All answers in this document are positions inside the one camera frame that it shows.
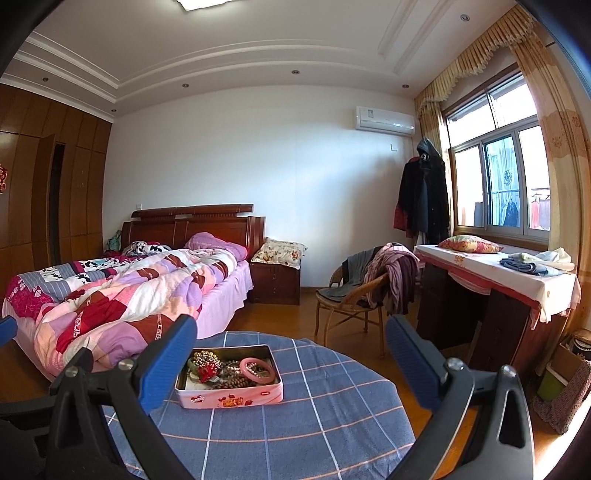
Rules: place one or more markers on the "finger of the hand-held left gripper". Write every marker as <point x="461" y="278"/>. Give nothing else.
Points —
<point x="7" y="331"/>

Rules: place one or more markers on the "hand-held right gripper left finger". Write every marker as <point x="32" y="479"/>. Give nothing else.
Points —
<point x="168" y="355"/>

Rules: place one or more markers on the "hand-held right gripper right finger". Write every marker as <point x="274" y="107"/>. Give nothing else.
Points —
<point x="413" y="364"/>

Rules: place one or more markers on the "red tassel knot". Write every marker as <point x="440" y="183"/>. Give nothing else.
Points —
<point x="208" y="371"/>

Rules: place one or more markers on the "pink bangle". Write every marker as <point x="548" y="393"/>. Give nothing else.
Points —
<point x="241" y="368"/>

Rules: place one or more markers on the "pink tin box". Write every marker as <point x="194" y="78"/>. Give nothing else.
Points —
<point x="231" y="398"/>

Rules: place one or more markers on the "dark wooden desk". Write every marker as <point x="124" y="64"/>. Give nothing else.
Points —
<point x="452" y="314"/>

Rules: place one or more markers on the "pink patchwork quilt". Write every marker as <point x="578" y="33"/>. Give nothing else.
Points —
<point x="129" y="300"/>

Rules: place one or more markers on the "wicker chair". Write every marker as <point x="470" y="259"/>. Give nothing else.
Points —
<point x="341" y="304"/>

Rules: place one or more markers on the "pink and purple garment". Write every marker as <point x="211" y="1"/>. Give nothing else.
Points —
<point x="397" y="272"/>

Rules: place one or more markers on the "grey garment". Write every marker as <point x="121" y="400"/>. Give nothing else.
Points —
<point x="355" y="272"/>

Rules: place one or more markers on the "white red-trimmed desk cloth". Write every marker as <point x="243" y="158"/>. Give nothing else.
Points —
<point x="485" y="270"/>

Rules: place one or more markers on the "purple pillow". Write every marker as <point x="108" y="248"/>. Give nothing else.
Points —
<point x="217" y="244"/>

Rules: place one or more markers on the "green bag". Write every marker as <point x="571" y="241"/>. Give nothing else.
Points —
<point x="114" y="242"/>

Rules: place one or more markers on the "wooden nightstand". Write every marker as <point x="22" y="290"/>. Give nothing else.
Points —
<point x="274" y="286"/>

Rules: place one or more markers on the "blue checked tablecloth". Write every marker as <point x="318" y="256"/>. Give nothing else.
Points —
<point x="277" y="424"/>

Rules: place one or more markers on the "green bin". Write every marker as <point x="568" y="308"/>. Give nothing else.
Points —
<point x="549" y="385"/>

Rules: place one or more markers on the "wooden bed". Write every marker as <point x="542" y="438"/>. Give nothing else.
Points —
<point x="207" y="221"/>

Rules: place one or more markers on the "floral pillow on nightstand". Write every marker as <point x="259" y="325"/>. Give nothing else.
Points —
<point x="279" y="254"/>

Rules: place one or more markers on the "red wardrobe decoration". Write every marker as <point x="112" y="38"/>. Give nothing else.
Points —
<point x="2" y="180"/>

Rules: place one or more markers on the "brown wooden wardrobe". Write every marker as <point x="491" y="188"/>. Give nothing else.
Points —
<point x="74" y="194"/>

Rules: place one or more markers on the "folded clothes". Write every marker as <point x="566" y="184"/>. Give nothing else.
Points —
<point x="531" y="265"/>

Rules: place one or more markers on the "cardboard box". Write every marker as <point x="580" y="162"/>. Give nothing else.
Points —
<point x="568" y="357"/>

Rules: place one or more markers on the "dark hanging coat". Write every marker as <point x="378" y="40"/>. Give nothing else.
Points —
<point x="422" y="194"/>

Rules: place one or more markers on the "window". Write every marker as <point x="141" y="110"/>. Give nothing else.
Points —
<point x="498" y="184"/>

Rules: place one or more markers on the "white air conditioner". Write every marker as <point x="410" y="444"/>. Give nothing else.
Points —
<point x="385" y="120"/>

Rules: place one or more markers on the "yellow curtain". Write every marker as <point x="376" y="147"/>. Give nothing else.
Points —
<point x="563" y="161"/>

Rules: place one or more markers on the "group of recessed spotlights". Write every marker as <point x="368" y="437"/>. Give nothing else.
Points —
<point x="294" y="72"/>

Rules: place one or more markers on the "ceiling lamp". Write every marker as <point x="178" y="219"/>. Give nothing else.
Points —
<point x="207" y="3"/>

